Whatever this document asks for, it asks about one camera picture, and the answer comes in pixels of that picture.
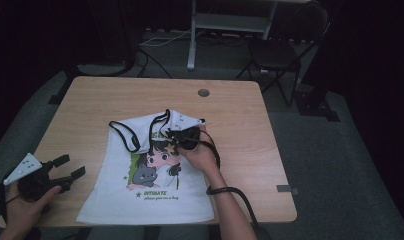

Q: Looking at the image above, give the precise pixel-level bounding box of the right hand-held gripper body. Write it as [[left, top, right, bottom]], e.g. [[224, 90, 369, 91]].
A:
[[171, 114, 205, 151]]

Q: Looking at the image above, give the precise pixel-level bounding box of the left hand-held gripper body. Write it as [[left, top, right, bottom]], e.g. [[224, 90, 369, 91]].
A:
[[3, 152, 74, 201]]

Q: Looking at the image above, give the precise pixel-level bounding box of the white printed tank top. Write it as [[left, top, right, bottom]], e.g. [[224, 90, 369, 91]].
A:
[[75, 109, 215, 225]]

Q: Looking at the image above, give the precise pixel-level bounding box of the person's right hand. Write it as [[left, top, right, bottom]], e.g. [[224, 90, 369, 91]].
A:
[[178, 124, 221, 176]]

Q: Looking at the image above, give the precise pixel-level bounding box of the person's left hand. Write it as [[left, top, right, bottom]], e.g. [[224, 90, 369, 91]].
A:
[[3, 184, 63, 239]]

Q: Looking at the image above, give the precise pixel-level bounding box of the white metal stand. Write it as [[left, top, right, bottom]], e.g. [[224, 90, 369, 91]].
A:
[[186, 0, 280, 72]]

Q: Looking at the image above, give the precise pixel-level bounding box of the black curved stand base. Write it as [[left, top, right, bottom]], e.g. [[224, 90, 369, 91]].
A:
[[75, 54, 137, 78]]

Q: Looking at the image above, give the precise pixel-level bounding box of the grey table edge tab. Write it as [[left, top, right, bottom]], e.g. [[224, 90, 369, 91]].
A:
[[276, 184, 300, 196]]

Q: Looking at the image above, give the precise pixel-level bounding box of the black folding chair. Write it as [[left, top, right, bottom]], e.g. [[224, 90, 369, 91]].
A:
[[236, 1, 332, 108]]

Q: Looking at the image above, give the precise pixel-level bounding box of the black flat stand base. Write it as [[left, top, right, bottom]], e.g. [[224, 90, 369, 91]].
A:
[[294, 89, 342, 123]]

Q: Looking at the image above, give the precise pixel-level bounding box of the left hand-held gripper black cable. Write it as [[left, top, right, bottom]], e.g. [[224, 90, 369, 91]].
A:
[[0, 179, 22, 225]]

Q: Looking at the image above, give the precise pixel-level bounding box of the hand-held gripper black cable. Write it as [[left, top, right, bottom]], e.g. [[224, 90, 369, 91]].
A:
[[0, 179, 22, 225], [189, 128, 272, 240]]

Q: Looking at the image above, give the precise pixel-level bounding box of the black floor cable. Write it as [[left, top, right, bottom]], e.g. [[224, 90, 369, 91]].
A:
[[135, 49, 173, 80]]

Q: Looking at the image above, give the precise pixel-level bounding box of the right hand-held gripper black cable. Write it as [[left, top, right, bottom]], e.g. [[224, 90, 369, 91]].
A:
[[189, 128, 272, 240]]

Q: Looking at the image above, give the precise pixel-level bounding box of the white floor cable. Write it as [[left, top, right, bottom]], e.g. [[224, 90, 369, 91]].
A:
[[139, 29, 195, 48]]

